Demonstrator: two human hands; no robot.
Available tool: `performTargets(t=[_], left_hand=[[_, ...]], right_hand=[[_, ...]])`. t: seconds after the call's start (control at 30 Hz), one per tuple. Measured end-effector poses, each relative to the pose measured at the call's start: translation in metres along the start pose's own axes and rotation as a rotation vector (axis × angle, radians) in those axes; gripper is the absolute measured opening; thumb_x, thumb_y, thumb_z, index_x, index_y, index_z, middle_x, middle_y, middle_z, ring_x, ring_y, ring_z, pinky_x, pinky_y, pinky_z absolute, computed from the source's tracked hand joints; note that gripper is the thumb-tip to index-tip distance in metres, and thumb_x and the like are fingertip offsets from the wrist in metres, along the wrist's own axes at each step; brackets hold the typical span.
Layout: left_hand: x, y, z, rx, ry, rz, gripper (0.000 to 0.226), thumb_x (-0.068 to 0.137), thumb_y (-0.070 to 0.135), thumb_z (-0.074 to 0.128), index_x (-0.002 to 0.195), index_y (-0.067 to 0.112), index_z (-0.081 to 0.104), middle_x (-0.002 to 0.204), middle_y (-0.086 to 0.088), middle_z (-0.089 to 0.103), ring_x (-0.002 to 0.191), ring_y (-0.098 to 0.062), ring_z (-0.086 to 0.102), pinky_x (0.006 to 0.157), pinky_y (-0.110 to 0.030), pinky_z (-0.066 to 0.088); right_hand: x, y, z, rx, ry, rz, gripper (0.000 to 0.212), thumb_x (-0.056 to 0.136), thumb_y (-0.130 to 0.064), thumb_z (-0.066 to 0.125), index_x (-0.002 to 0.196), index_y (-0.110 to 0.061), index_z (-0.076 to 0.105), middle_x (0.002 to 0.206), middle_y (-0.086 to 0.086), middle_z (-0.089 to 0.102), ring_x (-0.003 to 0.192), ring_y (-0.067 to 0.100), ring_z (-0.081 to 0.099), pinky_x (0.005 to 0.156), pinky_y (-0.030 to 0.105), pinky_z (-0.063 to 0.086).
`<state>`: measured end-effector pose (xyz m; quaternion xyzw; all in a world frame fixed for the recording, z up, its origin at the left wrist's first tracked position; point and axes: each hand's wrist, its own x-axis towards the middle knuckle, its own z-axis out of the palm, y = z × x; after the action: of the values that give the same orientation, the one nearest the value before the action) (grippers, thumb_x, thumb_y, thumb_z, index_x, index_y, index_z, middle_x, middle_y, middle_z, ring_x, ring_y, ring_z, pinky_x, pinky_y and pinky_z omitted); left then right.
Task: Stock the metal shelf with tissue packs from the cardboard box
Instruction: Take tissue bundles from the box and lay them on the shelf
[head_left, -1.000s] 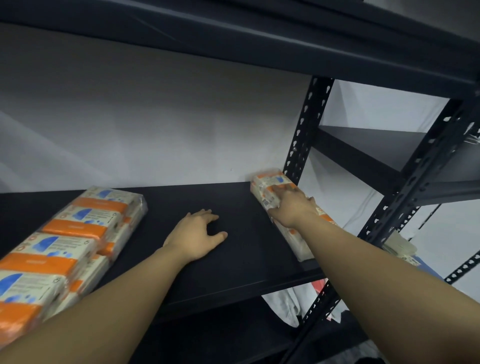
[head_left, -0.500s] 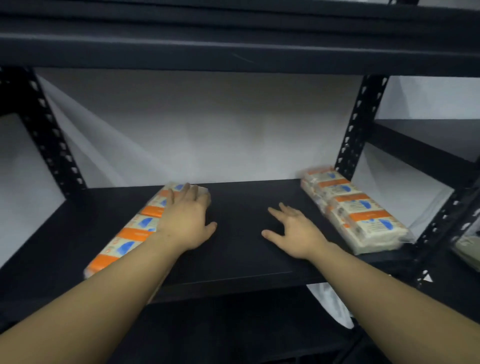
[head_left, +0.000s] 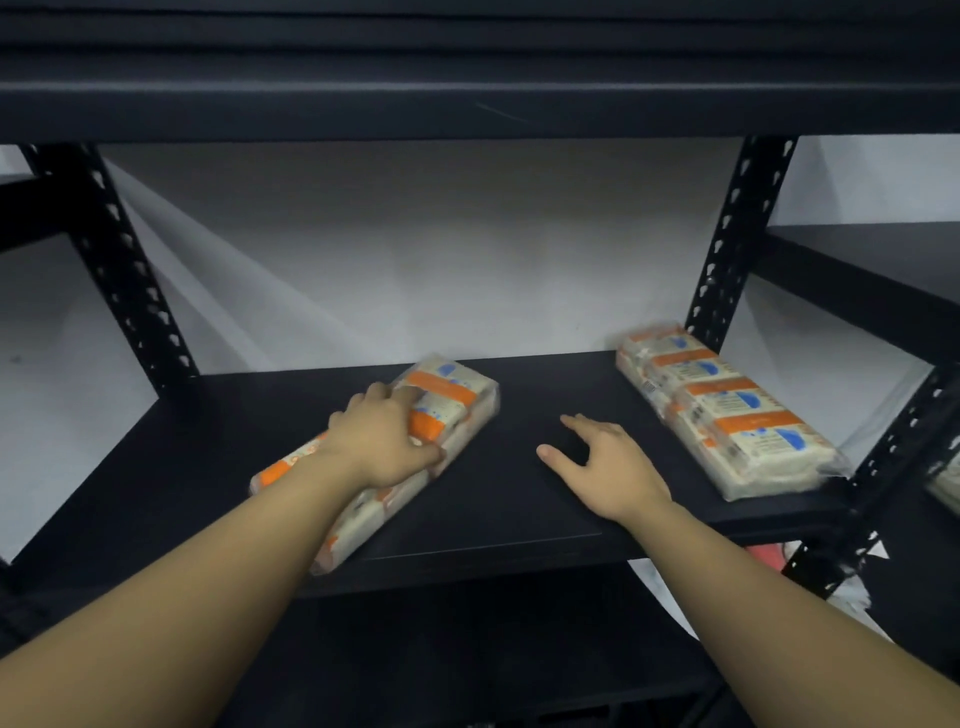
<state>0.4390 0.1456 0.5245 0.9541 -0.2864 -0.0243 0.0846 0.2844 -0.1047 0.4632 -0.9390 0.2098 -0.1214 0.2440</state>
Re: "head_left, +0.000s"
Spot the person's left forearm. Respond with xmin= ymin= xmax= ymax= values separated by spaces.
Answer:
xmin=0 ymin=449 xmax=373 ymax=728

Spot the pink cloth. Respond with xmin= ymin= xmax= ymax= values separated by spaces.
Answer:
xmin=746 ymin=541 xmax=800 ymax=575

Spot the white cloth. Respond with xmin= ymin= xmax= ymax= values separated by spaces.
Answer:
xmin=628 ymin=558 xmax=710 ymax=640

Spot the person's right hand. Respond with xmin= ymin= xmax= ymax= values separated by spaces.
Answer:
xmin=536 ymin=413 xmax=674 ymax=526

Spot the person's right forearm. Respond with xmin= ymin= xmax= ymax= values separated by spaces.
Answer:
xmin=618 ymin=498 xmax=960 ymax=728

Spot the person's left hand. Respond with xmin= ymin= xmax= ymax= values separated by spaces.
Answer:
xmin=318 ymin=380 xmax=448 ymax=489

